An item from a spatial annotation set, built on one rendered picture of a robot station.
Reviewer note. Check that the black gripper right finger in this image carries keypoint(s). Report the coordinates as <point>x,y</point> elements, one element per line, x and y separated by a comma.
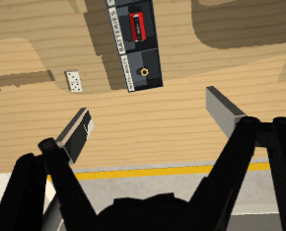
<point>213,201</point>

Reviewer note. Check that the brass hex nut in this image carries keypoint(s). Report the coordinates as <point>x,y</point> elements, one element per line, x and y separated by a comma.
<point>144,71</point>

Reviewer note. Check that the dark grey rack of labelled bins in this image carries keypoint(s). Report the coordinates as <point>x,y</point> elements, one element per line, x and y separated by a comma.
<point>133,63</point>

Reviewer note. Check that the white domino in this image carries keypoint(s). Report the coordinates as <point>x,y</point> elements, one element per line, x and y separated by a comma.
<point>74,80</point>

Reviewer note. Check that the red nine-volt battery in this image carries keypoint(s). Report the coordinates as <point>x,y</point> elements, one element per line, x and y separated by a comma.
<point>141,20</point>

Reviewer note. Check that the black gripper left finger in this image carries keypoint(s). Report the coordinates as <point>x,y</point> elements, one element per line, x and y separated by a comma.
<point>22,203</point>

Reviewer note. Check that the black aaa battery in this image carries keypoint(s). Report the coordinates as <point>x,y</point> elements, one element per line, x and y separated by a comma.
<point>137,27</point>

